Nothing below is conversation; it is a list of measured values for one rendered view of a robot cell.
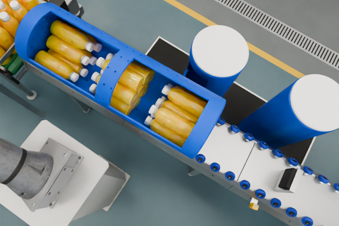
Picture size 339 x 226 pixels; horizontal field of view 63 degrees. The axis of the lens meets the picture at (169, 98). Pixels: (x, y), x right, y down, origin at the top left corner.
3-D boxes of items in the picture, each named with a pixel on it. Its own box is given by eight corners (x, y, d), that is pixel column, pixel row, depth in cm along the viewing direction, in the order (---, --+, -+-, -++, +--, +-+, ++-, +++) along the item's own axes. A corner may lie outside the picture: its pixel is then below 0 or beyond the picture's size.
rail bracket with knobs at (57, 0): (60, 23, 148) (54, 12, 138) (49, 17, 149) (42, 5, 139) (71, 10, 151) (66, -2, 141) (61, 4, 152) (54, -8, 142)
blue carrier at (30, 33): (188, 163, 124) (199, 155, 97) (31, 69, 134) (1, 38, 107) (217, 111, 133) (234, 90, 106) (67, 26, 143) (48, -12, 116)
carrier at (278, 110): (272, 156, 208) (272, 119, 217) (351, 135, 125) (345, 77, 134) (235, 152, 208) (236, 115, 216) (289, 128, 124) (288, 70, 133)
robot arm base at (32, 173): (24, 209, 85) (-7, 199, 79) (20, 181, 96) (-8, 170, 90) (57, 170, 86) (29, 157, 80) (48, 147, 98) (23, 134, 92)
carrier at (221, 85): (195, 79, 224) (169, 101, 217) (220, 15, 141) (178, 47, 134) (219, 104, 218) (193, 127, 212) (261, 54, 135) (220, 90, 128)
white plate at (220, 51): (220, 14, 139) (220, 16, 140) (180, 46, 133) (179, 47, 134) (260, 53, 134) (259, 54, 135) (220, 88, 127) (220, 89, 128)
